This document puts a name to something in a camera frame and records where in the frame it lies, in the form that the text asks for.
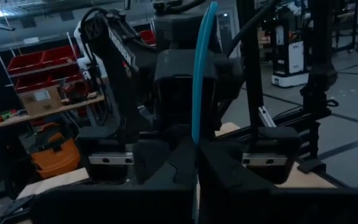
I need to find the black upright post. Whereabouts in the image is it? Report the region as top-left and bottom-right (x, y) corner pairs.
(236, 0), (265, 131)

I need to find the wire shelf rack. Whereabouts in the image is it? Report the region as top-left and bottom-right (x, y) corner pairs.
(0, 30), (105, 94)

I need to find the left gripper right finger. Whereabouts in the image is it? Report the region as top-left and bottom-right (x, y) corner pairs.
(198, 141), (276, 224)

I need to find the black floor stand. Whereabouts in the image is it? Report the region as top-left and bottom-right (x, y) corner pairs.
(296, 0), (340, 175)

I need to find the cardboard box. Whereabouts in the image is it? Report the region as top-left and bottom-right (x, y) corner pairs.
(17, 85), (64, 116)

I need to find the teal-handled black fork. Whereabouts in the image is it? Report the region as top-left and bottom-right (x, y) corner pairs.
(191, 1), (219, 146)

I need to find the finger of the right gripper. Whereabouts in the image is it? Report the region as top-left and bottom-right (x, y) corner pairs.
(132, 140), (176, 184)

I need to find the red storage bin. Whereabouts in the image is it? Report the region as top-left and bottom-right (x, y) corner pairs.
(42, 44), (82, 63)
(14, 73), (85, 93)
(139, 29), (157, 47)
(7, 51), (46, 75)

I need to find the white mobile robot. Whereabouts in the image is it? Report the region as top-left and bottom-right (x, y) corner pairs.
(270, 4), (311, 88)

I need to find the orange shop vacuum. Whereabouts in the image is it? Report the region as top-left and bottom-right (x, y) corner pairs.
(29, 122), (82, 180)

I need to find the wooden workbench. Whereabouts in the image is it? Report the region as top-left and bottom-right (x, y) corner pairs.
(0, 94), (106, 134)

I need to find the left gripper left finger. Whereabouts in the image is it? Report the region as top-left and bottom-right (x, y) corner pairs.
(121, 140), (196, 224)

